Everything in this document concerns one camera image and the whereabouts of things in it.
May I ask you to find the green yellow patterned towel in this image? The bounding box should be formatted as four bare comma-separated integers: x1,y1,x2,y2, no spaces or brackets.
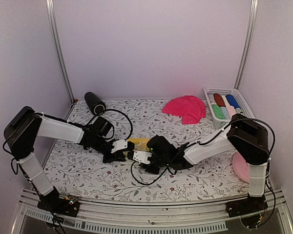
128,138,150,152

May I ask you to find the pink towel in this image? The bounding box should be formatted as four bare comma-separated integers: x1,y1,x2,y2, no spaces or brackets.
162,96,207,125

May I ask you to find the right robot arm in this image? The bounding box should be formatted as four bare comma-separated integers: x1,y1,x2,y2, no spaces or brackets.
134,114,276,213

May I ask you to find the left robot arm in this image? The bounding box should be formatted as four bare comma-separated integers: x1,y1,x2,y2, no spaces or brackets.
2,106,134,212

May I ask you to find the black cylindrical bottle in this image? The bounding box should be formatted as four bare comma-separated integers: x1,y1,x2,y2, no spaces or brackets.
84,92,106,116

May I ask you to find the floral tablecloth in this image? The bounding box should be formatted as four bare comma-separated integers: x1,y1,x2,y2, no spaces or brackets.
44,99,249,203

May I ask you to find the green item in basket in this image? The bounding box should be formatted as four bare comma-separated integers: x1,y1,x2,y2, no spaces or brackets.
211,104,226,119

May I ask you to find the white item in basket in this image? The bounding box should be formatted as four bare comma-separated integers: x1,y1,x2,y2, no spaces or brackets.
207,93,216,105

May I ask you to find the light blue item in basket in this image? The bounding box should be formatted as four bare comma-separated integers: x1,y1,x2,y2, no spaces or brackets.
220,106,231,119

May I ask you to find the red item in basket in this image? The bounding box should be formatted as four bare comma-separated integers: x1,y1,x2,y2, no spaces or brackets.
213,93,226,107

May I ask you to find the white plastic basket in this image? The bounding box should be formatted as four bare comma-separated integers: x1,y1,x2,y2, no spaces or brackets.
203,87,254,129

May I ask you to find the pink plate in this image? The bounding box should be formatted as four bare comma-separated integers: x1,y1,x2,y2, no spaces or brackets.
232,152,250,183

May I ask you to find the pink item in basket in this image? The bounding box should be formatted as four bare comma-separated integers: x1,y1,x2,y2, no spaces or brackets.
226,105,236,118

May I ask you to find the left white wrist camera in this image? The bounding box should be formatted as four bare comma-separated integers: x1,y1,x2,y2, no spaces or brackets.
111,139,135,154

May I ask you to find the front aluminium rail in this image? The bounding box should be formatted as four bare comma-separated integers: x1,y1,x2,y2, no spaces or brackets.
11,189,293,234

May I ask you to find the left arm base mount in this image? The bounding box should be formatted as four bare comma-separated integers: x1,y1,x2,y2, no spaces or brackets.
37,194,80,217

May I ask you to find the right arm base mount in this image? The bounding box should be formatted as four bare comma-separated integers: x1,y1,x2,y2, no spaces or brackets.
225,195,268,217

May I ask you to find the left aluminium frame post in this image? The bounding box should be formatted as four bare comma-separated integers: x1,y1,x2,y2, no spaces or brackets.
45,0,75,104

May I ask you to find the aluminium frame post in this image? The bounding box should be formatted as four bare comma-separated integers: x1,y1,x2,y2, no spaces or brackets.
234,0,258,90
45,0,75,104

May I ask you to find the right aluminium frame post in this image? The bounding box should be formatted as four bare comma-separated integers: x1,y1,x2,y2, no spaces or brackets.
234,0,258,90

